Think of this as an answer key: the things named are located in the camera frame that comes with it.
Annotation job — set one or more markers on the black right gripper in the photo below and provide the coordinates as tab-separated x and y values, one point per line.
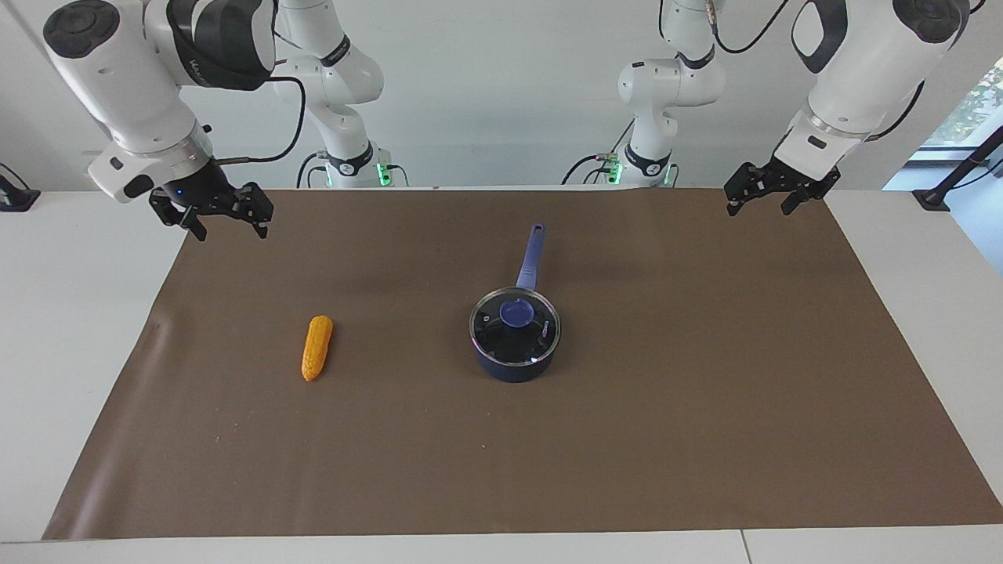
205	192

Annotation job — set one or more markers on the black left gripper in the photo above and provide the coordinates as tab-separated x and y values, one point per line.
783	178

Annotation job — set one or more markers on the yellow corn cob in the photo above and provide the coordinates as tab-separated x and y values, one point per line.
317	348

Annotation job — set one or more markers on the glass lid with purple knob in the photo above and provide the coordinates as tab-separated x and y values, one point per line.
501	341

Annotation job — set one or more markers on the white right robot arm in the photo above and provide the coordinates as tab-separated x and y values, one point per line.
133	86

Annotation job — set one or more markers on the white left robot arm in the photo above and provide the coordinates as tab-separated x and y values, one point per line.
862	70

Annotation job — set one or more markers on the black angled stand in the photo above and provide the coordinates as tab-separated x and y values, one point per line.
960	168

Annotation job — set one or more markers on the window with green foliage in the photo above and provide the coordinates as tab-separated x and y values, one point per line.
968	110

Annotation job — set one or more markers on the brown table mat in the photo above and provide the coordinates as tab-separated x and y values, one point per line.
627	439

